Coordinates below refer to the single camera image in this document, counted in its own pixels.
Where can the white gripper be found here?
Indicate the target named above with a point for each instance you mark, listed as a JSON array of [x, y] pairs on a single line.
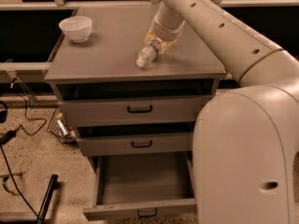
[[165, 31]]

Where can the clear plastic water bottle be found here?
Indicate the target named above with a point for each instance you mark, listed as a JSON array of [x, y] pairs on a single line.
[[148, 53]]

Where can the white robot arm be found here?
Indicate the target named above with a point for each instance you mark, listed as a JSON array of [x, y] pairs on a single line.
[[245, 140]]

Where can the grey top drawer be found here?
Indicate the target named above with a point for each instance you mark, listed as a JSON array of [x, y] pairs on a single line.
[[133, 111]]

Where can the grey drawer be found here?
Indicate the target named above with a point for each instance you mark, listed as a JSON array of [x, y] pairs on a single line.
[[142, 185], [133, 111], [135, 144]]

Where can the grey drawer cabinet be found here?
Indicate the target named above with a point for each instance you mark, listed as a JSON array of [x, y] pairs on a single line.
[[104, 68]]

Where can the grey middle drawer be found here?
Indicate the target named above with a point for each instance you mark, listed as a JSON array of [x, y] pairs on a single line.
[[135, 144]]

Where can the grey bottom drawer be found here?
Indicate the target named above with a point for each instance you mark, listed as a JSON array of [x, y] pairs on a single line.
[[142, 185]]

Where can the white bowl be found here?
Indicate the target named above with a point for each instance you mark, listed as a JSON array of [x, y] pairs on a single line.
[[77, 28]]

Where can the metal can in basket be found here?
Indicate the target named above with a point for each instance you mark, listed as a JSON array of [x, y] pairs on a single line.
[[63, 129]]

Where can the black power adapter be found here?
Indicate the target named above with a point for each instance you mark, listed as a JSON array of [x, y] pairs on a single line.
[[7, 137]]

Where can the black stand leg left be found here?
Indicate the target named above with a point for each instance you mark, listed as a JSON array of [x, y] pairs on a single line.
[[52, 186]]

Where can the wire basket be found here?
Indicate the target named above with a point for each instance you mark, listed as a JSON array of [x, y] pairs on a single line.
[[58, 127]]

